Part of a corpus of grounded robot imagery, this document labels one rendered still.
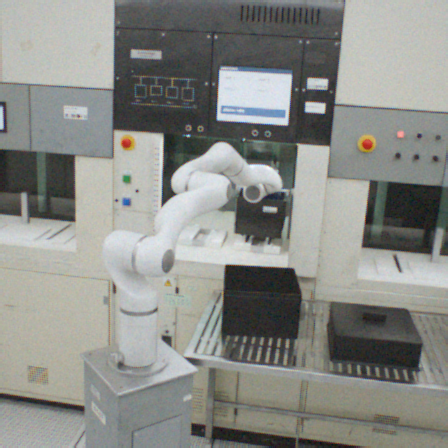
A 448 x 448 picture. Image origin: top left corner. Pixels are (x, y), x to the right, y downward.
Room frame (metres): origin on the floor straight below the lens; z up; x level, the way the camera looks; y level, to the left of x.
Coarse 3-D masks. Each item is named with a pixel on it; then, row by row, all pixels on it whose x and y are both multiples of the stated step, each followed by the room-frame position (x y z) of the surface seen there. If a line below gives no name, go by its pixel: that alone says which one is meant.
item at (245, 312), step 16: (224, 272) 2.05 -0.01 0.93; (240, 272) 2.15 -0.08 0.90; (256, 272) 2.15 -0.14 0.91; (272, 272) 2.15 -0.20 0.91; (288, 272) 2.15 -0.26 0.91; (224, 288) 1.90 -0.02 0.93; (240, 288) 2.15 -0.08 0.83; (256, 288) 2.15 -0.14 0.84; (272, 288) 2.15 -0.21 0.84; (288, 288) 2.15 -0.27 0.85; (224, 304) 1.88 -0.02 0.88; (240, 304) 1.88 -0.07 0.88; (256, 304) 1.88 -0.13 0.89; (272, 304) 1.88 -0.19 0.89; (288, 304) 1.88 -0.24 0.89; (224, 320) 1.88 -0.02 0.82; (240, 320) 1.88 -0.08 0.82; (256, 320) 1.88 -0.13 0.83; (272, 320) 1.88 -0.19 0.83; (288, 320) 1.88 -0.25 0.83; (256, 336) 1.88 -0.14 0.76; (272, 336) 1.88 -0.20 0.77; (288, 336) 1.88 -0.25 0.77
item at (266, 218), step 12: (240, 192) 2.61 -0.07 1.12; (288, 192) 2.58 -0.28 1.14; (240, 204) 2.53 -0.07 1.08; (252, 204) 2.52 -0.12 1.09; (264, 204) 2.51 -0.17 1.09; (276, 204) 2.50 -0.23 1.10; (240, 216) 2.53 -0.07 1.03; (252, 216) 2.52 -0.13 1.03; (264, 216) 2.51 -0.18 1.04; (276, 216) 2.50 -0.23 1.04; (240, 228) 2.53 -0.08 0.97; (252, 228) 2.52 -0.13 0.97; (264, 228) 2.51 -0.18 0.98; (276, 228) 2.51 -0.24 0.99
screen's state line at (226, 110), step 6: (222, 108) 2.33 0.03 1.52; (228, 108) 2.32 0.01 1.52; (234, 108) 2.32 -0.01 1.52; (240, 108) 2.32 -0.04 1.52; (246, 108) 2.31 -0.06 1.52; (252, 108) 2.31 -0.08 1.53; (258, 108) 2.31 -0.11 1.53; (264, 108) 2.30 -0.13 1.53; (228, 114) 2.32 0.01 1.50; (234, 114) 2.32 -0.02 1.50; (240, 114) 2.32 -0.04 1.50; (246, 114) 2.31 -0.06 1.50; (252, 114) 2.31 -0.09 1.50; (258, 114) 2.31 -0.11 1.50; (264, 114) 2.30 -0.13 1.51; (270, 114) 2.30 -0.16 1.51; (276, 114) 2.30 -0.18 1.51; (282, 114) 2.29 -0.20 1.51
